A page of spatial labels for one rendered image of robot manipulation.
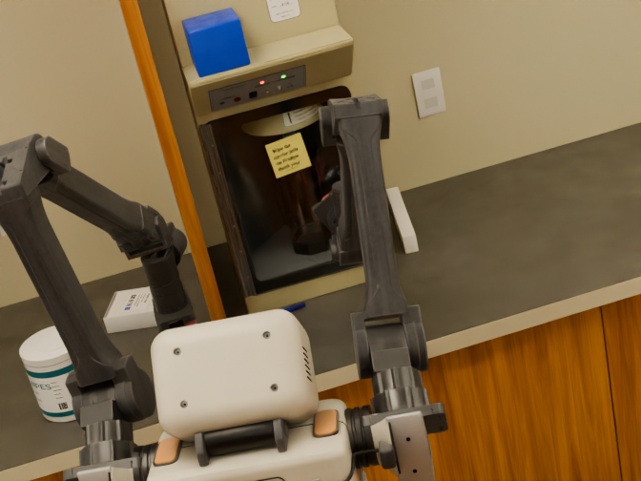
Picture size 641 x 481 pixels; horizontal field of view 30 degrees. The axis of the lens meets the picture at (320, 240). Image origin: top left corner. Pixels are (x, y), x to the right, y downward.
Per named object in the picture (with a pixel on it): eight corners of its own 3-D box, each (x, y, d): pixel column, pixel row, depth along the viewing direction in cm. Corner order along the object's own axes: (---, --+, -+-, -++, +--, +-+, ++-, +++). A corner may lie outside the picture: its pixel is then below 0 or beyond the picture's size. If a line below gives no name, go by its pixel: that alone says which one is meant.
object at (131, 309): (119, 306, 273) (114, 291, 271) (186, 296, 271) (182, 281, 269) (107, 334, 262) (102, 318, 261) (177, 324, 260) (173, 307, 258)
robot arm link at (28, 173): (-51, 180, 163) (13, 159, 161) (-12, 145, 176) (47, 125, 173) (88, 444, 179) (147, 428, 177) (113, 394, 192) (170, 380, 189)
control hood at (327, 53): (193, 115, 236) (180, 67, 231) (350, 71, 239) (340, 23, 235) (200, 133, 225) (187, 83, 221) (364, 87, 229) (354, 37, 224)
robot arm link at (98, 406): (80, 437, 174) (113, 428, 173) (78, 372, 179) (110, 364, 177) (112, 452, 182) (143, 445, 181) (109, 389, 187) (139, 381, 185)
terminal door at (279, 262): (247, 296, 254) (200, 122, 236) (384, 257, 257) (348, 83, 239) (248, 298, 253) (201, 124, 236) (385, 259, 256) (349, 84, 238)
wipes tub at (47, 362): (42, 396, 244) (18, 334, 238) (104, 378, 246) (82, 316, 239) (42, 430, 233) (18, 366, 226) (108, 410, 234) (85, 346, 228)
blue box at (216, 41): (193, 64, 231) (180, 19, 227) (242, 51, 232) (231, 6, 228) (199, 78, 222) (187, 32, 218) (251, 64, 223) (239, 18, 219)
